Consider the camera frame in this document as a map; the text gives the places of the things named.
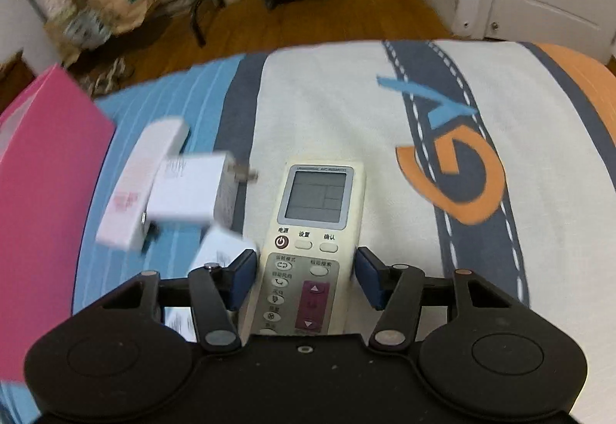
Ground cream remote control pink buttons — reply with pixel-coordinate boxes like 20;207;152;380
238;161;368;338

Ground pair of slippers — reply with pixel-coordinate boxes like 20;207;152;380
83;57;132;96

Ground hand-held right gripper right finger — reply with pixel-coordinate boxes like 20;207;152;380
355;247;514;351

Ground white bag blue print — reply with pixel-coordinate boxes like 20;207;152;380
62;5;115;50

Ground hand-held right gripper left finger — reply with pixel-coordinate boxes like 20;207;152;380
96;249;257;354

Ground pink cardboard box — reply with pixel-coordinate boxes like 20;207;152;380
0;63;118;382

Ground white power bank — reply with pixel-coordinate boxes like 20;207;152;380
95;116;190;253

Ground flat white wall charger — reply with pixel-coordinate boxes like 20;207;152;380
189;225;259;272

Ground large white wall charger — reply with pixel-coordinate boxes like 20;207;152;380
146;153;259;229

